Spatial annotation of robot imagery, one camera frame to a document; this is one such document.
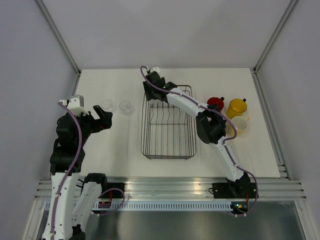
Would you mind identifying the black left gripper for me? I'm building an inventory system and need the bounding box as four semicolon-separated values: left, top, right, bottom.
74;104;113;145

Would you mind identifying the clear glass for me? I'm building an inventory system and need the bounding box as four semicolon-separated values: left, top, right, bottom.
150;99;163;108
101;99;114;115
119;100;132;116

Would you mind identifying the red mug black handle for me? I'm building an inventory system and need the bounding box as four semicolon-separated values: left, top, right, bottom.
207;97;225;111

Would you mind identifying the yellow mug black handle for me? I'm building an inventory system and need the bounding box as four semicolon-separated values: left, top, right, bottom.
226;98;248;119

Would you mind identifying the pale yellow mug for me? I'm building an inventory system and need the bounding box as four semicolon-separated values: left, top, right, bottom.
226;116;250;137

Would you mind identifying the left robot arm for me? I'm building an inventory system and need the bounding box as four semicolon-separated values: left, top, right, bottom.
41;105;113;240

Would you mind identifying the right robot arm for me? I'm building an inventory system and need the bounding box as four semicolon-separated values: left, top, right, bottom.
140;66;252;198

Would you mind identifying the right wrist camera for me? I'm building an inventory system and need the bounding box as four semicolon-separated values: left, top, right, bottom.
146;66;160;74

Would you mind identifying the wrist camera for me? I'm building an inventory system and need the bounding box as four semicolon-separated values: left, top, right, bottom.
58;94;89;116
146;66;160;74

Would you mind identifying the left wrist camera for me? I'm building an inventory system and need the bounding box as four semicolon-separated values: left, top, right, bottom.
58;94;89;116

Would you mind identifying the dark wire dish rack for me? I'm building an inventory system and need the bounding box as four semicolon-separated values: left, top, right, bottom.
140;96;197;160

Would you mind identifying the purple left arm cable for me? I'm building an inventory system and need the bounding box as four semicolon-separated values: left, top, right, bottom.
49;101;126;233

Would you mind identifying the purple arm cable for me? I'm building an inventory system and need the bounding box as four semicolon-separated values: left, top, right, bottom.
139;65;259;218
49;101;126;233

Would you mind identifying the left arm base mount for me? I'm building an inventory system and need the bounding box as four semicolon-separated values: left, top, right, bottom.
79;173;125;200

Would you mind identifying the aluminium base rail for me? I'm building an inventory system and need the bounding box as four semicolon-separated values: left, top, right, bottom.
34;175;308;201

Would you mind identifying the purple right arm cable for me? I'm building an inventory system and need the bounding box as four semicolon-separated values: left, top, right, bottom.
139;65;259;218

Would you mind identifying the white slotted cable duct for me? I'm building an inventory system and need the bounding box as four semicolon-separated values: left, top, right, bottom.
92;200;232;212

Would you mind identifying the aluminium frame post left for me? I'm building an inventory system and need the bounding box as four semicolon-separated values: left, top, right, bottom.
33;0;81;76

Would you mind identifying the aluminium frame post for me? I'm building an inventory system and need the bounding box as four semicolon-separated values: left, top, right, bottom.
33;0;81;76
252;0;300;74

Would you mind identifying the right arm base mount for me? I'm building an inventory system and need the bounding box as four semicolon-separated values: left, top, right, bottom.
208;172;259;199

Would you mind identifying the aluminium frame post right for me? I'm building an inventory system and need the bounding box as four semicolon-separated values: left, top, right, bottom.
252;0;300;74

